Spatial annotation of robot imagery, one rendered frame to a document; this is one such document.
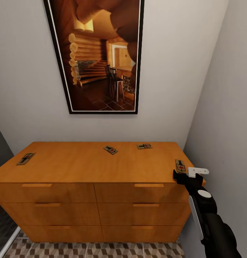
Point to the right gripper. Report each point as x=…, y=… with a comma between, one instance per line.
x=183, y=179

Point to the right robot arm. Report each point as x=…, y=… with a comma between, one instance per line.
x=218, y=237

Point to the cabinet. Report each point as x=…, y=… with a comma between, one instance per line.
x=79, y=192

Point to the shower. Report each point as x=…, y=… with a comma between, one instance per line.
x=3, y=251

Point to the mousetrap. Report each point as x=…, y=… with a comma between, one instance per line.
x=144, y=146
x=25, y=159
x=180, y=166
x=110, y=149

